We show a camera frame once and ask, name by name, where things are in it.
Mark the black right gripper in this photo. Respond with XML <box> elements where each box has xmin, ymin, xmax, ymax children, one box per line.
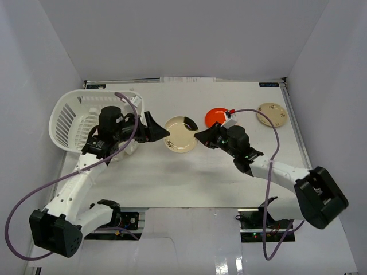
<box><xmin>194</xmin><ymin>123</ymin><xmax>237</xmax><ymax>159</ymax></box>

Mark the orange round plate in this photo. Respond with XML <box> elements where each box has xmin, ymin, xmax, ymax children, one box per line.
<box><xmin>205</xmin><ymin>107</ymin><xmax>228</xmax><ymax>128</ymax></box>

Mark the cream round flower plate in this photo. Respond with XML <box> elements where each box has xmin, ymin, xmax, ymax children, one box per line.
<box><xmin>164</xmin><ymin>116</ymin><xmax>198</xmax><ymax>154</ymax></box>

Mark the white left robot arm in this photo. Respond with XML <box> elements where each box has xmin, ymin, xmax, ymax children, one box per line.
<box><xmin>29</xmin><ymin>106</ymin><xmax>170</xmax><ymax>258</ymax></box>

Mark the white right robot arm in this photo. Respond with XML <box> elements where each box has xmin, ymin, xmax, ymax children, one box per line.
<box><xmin>194</xmin><ymin>123</ymin><xmax>349</xmax><ymax>229</ymax></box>

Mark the white plastic basket bin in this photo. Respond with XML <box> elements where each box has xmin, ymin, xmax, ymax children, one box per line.
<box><xmin>49</xmin><ymin>89</ymin><xmax>133</xmax><ymax>155</ymax></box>

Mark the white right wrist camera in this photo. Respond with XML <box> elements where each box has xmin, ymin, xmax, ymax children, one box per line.
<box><xmin>221</xmin><ymin>109</ymin><xmax>237</xmax><ymax>129</ymax></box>

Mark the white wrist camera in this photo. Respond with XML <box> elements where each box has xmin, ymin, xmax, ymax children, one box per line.
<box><xmin>221</xmin><ymin>109</ymin><xmax>237</xmax><ymax>129</ymax></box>
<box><xmin>130</xmin><ymin>95</ymin><xmax>142</xmax><ymax>107</ymax></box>

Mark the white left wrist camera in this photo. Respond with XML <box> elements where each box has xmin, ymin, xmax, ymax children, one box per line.
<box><xmin>130</xmin><ymin>95</ymin><xmax>142</xmax><ymax>107</ymax></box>

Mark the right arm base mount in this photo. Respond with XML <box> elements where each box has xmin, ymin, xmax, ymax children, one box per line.
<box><xmin>236</xmin><ymin>196</ymin><xmax>296</xmax><ymax>243</ymax></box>

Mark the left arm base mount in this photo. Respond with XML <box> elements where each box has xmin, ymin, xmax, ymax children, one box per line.
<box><xmin>85</xmin><ymin>212</ymin><xmax>145</xmax><ymax>241</ymax></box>

